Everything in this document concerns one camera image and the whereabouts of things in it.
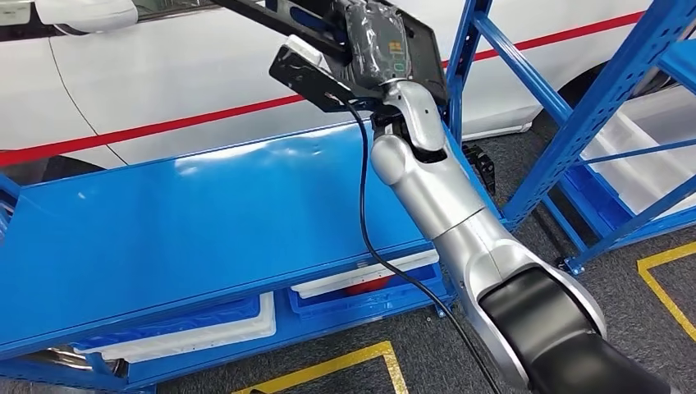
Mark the red object in crate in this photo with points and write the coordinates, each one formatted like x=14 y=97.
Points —
x=369 y=285

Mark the white car red stripe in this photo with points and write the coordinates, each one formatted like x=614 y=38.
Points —
x=163 y=71

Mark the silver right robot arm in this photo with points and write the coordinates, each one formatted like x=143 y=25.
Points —
x=435 y=190

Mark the blue metal shelf rack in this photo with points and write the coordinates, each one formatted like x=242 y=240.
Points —
x=682 y=62
x=190 y=228

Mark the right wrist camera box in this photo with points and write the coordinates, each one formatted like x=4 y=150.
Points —
x=307 y=51

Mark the black plastic plate bracket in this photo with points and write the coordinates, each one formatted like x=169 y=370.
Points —
x=429 y=54

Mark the white car side mirror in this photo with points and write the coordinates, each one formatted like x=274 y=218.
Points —
x=87 y=13

